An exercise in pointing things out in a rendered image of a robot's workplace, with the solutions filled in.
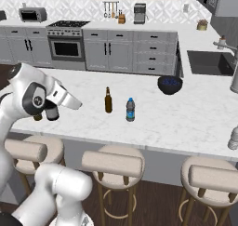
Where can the dark blue bowl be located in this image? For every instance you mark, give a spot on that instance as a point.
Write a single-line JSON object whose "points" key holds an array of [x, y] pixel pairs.
{"points": [[169, 84]]}

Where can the grey cupboard and drawer run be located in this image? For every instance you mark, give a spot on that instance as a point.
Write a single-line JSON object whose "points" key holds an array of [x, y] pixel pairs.
{"points": [[130, 51]]}

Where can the grey base cupboard run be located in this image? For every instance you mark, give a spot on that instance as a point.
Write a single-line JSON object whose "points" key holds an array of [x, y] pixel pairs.
{"points": [[21, 46]]}

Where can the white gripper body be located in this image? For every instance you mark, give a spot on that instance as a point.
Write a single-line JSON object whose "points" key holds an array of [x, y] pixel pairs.
{"points": [[70, 101]]}

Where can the white wall socket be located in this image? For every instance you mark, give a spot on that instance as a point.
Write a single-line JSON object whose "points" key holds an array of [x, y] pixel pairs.
{"points": [[186, 8]]}

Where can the silver tap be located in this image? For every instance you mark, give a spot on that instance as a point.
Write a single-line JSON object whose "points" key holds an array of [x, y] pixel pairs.
{"points": [[235, 77]]}

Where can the steel coffee machine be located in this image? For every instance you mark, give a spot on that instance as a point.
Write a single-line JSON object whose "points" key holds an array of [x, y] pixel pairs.
{"points": [[139, 13]]}

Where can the soap dispenser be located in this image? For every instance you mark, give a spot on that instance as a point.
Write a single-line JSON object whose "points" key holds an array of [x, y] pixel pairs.
{"points": [[222, 43]]}

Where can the dark sink basin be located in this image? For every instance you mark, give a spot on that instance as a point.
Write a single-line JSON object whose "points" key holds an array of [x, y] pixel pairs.
{"points": [[209, 63]]}

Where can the utensil rail with tools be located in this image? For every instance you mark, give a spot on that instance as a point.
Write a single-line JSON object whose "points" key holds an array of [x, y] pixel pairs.
{"points": [[111, 9]]}

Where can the blue label plastic bottle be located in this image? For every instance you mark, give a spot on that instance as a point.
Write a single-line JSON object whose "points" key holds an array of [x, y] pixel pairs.
{"points": [[130, 110]]}

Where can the dark appliance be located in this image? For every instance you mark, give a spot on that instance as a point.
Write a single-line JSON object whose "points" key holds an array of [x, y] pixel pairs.
{"points": [[2, 15]]}

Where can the steel range with oven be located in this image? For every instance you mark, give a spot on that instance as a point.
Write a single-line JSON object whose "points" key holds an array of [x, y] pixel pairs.
{"points": [[66, 46]]}

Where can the clear grey plastic bottle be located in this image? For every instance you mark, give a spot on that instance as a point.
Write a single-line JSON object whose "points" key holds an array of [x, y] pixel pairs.
{"points": [[233, 139]]}

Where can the wooden knife block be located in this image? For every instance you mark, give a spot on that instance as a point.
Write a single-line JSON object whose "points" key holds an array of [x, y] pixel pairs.
{"points": [[121, 18]]}

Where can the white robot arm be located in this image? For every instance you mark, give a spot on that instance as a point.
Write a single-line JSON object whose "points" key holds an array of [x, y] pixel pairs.
{"points": [[18, 87]]}

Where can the silver toaster oven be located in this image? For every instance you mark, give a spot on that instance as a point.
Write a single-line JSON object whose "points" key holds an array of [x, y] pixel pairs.
{"points": [[32, 14]]}

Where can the small brown glass bottle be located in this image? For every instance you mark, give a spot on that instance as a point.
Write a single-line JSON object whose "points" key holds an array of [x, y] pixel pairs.
{"points": [[37, 117]]}

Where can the beige bar stool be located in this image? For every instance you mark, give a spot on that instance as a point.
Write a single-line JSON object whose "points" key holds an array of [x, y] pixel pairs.
{"points": [[49, 149], [113, 164], [210, 180]]}

